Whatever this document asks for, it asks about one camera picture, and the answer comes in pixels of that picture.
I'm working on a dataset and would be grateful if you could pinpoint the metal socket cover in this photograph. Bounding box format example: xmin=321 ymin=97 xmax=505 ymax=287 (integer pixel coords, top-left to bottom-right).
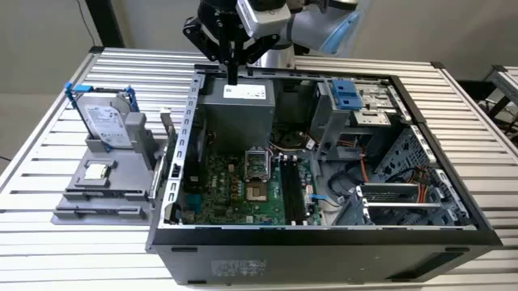
xmin=244 ymin=147 xmax=271 ymax=182

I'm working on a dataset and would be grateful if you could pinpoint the silver CPU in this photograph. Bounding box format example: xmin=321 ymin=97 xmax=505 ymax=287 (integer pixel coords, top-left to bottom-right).
xmin=83 ymin=163 xmax=110 ymax=180

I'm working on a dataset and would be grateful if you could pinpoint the green motherboard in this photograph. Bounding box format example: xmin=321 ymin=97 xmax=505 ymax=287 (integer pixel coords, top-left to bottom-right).
xmin=180 ymin=148 xmax=325 ymax=227

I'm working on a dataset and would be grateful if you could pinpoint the grey power supply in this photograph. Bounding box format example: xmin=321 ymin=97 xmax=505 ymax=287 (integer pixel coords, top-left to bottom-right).
xmin=198 ymin=77 xmax=277 ymax=152

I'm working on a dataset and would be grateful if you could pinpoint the grey metal drive cage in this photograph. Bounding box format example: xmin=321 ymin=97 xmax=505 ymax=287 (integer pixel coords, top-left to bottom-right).
xmin=311 ymin=80 xmax=399 ymax=158

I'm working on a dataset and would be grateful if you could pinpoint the black PC case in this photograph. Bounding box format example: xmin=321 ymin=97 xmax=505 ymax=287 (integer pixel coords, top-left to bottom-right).
xmin=144 ymin=63 xmax=505 ymax=287

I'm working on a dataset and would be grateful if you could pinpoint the black rear fan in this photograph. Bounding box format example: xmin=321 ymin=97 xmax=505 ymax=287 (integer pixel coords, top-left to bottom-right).
xmin=184 ymin=118 xmax=208 ymax=195

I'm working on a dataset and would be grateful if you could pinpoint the orange yellow wire bundle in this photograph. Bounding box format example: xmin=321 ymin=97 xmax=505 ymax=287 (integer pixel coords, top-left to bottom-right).
xmin=413 ymin=166 xmax=431 ymax=204

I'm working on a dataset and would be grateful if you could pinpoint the grey disk bay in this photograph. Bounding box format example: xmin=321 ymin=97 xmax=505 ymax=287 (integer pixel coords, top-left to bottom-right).
xmin=335 ymin=181 xmax=462 ymax=227

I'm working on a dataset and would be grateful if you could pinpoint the hard disk in blue carrier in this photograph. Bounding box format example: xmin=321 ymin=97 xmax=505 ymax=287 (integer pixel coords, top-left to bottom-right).
xmin=63 ymin=81 xmax=140 ymax=152

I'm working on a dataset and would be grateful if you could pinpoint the metal slat side table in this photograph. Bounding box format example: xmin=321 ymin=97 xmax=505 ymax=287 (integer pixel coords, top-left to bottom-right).
xmin=483 ymin=64 xmax=518 ymax=134

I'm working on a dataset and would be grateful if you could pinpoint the green graphics card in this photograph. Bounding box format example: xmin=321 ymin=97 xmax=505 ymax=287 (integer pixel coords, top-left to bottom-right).
xmin=150 ymin=106 xmax=180 ymax=209

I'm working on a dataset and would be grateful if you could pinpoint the thin black wall cable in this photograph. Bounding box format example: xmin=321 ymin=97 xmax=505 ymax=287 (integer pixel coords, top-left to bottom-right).
xmin=76 ymin=0 xmax=98 ymax=47

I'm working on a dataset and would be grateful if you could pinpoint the blue drive latch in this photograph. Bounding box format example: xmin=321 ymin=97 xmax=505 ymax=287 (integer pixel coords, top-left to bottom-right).
xmin=330 ymin=79 xmax=361 ymax=110

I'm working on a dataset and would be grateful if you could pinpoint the black upright post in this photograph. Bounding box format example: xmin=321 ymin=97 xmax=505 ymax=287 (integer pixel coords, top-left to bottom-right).
xmin=83 ymin=0 xmax=124 ymax=48

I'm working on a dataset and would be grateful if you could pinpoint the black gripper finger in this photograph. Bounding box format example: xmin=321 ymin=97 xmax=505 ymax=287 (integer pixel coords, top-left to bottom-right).
xmin=232 ymin=33 xmax=281 ymax=86
xmin=182 ymin=17 xmax=235 ymax=85

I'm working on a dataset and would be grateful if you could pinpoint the black RAM slot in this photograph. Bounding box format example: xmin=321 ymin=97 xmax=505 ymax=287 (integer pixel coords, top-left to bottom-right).
xmin=281 ymin=156 xmax=295 ymax=226
xmin=291 ymin=156 xmax=307 ymax=226

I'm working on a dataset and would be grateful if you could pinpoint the black wire bundle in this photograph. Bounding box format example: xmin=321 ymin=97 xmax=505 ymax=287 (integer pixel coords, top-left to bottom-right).
xmin=327 ymin=172 xmax=361 ymax=207

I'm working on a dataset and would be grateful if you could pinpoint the CPU socket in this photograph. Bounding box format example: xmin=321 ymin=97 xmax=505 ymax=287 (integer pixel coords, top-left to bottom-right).
xmin=244 ymin=181 xmax=270 ymax=202

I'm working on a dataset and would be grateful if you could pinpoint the grey parts rack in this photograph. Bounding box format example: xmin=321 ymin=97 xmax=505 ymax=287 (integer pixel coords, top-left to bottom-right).
xmin=51 ymin=113 xmax=170 ymax=226

